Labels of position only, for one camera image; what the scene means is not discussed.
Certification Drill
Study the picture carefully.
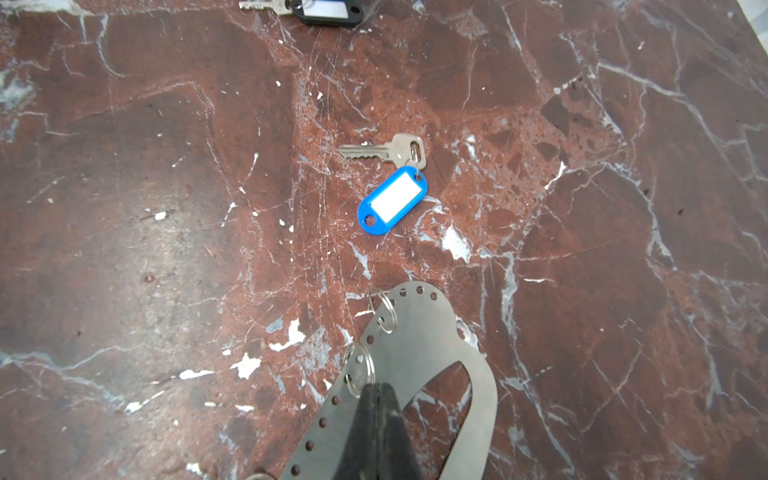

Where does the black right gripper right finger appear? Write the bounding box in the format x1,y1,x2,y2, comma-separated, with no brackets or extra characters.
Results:
380,383,423,480

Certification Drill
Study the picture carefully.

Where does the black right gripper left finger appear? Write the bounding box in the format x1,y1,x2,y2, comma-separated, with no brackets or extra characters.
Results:
334,383,384,479

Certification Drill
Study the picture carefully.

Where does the steel perforated key holder plate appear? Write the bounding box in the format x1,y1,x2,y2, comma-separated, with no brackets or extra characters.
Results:
280,281,498,479

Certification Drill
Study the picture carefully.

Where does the silver key blue tag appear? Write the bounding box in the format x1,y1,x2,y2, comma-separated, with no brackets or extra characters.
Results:
338,133,428,236

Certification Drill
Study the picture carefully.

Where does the silver key black tag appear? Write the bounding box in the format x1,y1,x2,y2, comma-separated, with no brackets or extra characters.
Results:
238,0,364,28

